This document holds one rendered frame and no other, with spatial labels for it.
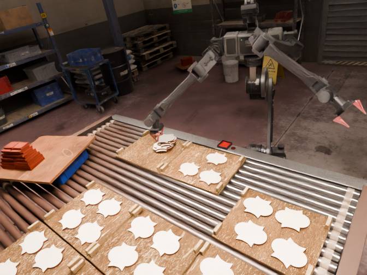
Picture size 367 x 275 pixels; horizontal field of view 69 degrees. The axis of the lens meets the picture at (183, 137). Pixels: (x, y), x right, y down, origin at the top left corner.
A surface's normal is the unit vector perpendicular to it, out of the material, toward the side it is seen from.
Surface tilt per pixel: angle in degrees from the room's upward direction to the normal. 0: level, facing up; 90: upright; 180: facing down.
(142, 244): 0
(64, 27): 90
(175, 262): 0
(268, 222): 0
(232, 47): 90
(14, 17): 88
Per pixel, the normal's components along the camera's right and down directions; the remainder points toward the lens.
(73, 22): 0.78, 0.22
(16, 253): -0.15, -0.84
